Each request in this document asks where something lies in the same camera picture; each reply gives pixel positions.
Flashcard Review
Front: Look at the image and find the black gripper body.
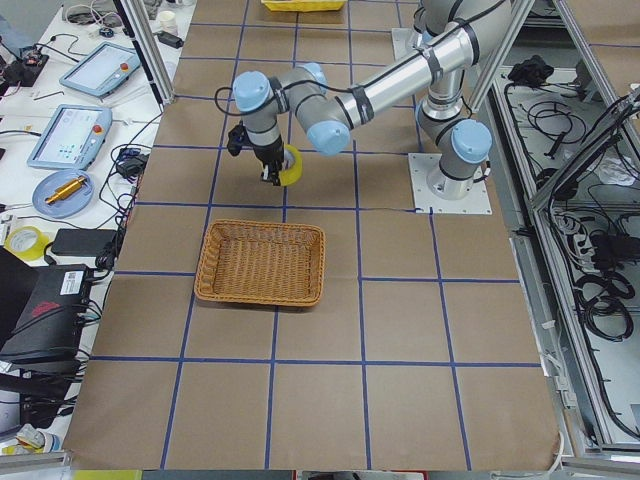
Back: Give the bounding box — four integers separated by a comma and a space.
227, 124, 284, 166

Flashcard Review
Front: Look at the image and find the yellow tape roll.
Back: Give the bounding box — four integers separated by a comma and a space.
4, 226, 50, 262
279, 144, 303, 187

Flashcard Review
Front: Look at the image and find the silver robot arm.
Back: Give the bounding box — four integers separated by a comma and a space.
227, 1, 516, 200

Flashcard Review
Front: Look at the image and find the yellow tape roll on desk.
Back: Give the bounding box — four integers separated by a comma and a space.
4, 226, 50, 262

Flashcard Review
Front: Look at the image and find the brown wicker basket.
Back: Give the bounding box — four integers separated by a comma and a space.
194, 219, 326, 307

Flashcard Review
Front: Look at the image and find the yellow plastic basket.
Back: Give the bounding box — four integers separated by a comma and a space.
261, 0, 347, 13

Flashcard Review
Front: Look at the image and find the white paper cup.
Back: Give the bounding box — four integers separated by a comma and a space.
157, 10, 178, 36

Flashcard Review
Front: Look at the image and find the upper teach pendant tablet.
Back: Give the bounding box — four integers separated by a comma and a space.
59, 42, 141, 98

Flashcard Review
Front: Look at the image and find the teach pendant tablet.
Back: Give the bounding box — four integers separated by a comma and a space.
27, 104, 113, 170
59, 42, 141, 98

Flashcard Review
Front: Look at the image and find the lower teach pendant tablet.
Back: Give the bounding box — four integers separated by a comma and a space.
27, 104, 113, 170

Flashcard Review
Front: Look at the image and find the black power adapter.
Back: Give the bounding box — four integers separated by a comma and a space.
51, 229, 116, 257

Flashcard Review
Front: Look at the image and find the brass cylinder tool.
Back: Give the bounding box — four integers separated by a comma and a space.
45, 176, 88, 205

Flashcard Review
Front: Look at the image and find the blue plate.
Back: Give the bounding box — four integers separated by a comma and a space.
32, 169, 94, 219

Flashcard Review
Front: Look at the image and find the black computer box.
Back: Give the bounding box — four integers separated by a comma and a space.
1, 249, 92, 365

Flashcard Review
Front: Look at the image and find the aluminium frame post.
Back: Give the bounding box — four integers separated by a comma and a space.
114, 0, 175, 106

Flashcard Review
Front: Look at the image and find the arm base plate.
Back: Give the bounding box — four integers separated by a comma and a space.
408, 153, 492, 215
391, 28, 424, 66

